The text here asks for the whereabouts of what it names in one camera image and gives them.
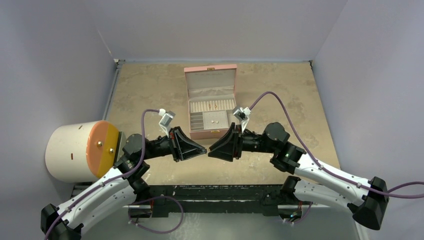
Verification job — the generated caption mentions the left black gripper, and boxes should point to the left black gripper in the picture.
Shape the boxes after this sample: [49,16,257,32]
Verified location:
[140,126,207,162]

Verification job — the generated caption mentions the pink jewelry box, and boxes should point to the pink jewelry box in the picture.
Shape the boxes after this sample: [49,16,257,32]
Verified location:
[184,64,238,140]

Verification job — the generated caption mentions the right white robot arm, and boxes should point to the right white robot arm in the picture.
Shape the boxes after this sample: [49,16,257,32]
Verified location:
[208,122,389,230]

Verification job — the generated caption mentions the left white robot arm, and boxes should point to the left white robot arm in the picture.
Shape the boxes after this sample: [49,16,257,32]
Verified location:
[40,126,207,240]

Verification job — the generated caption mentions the white cylinder orange lid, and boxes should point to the white cylinder orange lid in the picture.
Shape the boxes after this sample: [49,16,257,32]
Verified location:
[45,120,120,183]

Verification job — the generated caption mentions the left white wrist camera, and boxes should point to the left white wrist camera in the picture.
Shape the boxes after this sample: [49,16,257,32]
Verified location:
[158,108,176,136]

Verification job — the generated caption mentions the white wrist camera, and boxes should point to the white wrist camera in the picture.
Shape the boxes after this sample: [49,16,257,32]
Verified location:
[158,108,176,136]
[232,106,251,133]

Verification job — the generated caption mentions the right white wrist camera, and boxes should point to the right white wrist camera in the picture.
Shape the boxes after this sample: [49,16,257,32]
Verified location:
[232,106,251,133]

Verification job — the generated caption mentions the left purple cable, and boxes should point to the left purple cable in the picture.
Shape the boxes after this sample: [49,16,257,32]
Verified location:
[43,108,163,240]

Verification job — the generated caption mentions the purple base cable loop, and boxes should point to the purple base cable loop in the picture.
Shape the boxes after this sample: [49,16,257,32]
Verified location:
[128,195,184,235]

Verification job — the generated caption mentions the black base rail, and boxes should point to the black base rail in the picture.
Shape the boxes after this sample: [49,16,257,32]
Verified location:
[128,184,310,220]

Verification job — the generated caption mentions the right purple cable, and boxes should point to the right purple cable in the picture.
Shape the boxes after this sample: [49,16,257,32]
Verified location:
[248,91,424,200]

